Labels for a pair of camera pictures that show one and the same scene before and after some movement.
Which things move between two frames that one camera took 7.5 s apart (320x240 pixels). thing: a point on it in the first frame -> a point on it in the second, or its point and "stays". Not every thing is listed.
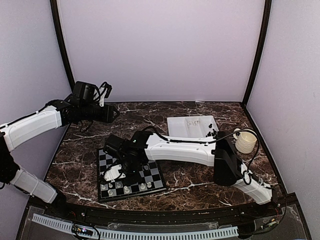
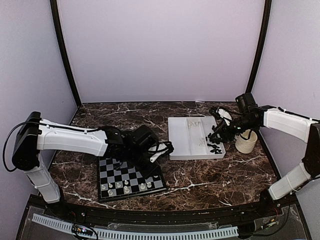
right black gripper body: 130,166 -> 231,134
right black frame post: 266,19 stays
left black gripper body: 106,117 -> 146,172
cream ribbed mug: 245,141 stays
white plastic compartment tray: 190,127 stays
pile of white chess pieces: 196,123 stays
